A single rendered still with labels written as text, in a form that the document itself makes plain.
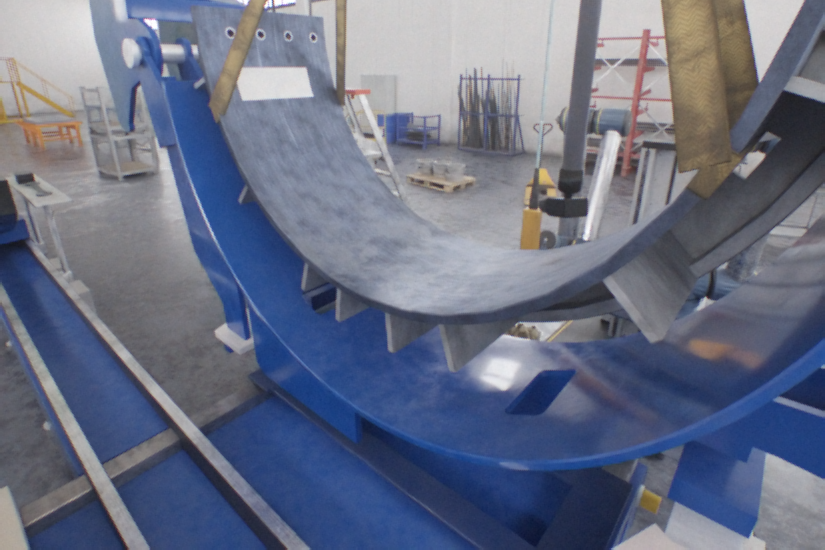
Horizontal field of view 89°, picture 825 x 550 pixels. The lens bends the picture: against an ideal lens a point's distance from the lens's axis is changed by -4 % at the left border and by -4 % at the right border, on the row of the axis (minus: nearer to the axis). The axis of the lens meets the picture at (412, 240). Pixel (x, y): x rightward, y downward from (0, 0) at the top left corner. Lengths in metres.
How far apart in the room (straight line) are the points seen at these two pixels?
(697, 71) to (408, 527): 1.67
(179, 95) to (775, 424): 2.50
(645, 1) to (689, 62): 11.19
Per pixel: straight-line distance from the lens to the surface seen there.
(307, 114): 2.34
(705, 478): 1.77
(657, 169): 3.14
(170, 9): 2.70
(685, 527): 1.74
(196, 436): 2.17
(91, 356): 3.18
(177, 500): 2.17
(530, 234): 2.24
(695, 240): 1.45
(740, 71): 1.55
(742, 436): 1.58
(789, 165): 1.39
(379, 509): 1.96
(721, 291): 2.92
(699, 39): 0.98
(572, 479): 2.00
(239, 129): 2.13
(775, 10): 11.73
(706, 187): 0.91
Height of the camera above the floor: 2.12
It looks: 21 degrees down
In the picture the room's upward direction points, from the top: straight up
